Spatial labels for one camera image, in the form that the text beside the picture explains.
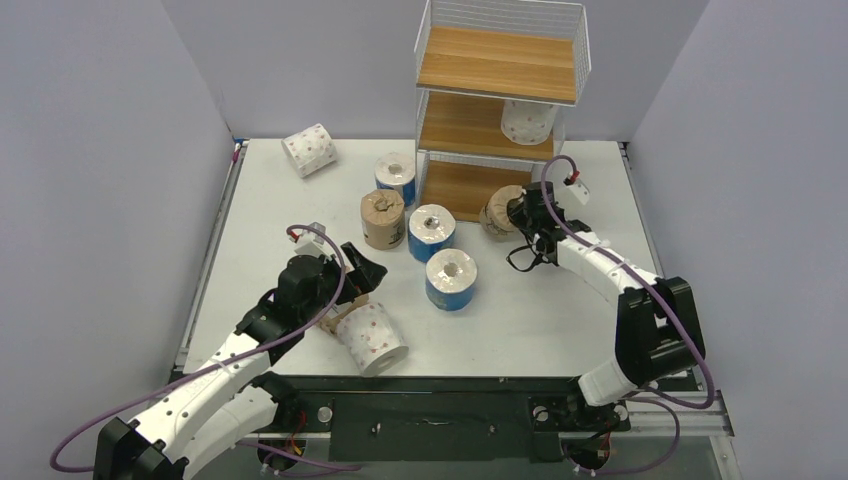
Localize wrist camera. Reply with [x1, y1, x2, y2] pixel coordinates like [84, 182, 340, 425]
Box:
[287, 222, 334, 258]
[560, 177, 591, 209]

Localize blue wrapped roll under stack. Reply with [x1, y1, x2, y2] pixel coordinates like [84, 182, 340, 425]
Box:
[407, 204, 456, 263]

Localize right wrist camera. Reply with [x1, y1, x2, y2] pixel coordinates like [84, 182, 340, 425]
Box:
[560, 177, 591, 209]

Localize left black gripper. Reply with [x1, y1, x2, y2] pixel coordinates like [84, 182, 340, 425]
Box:
[300, 243, 386, 323]

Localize blue wrapped roll back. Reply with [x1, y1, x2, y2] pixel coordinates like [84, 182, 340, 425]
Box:
[374, 152, 417, 207]

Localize white wire wooden shelf rack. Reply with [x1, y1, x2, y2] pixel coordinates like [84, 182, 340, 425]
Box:
[414, 1, 592, 221]

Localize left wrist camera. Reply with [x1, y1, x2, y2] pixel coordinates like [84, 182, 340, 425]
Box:
[287, 222, 334, 258]

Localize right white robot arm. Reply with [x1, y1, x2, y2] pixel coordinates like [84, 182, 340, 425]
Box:
[506, 182, 706, 427]

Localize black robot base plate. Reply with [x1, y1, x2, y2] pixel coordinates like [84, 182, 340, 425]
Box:
[247, 373, 630, 462]

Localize brown roll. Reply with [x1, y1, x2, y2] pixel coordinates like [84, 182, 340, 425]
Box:
[360, 189, 406, 250]
[317, 294, 369, 336]
[479, 185, 523, 241]

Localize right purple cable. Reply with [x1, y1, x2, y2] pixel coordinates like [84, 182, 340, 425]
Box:
[540, 154, 717, 475]

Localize white floral roll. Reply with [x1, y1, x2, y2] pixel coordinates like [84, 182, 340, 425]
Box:
[336, 302, 409, 377]
[281, 123, 340, 179]
[500, 100, 559, 146]

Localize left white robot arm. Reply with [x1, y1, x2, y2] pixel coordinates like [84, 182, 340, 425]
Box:
[93, 243, 388, 479]

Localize blue wrapped roll front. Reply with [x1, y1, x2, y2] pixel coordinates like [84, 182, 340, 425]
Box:
[425, 248, 478, 311]

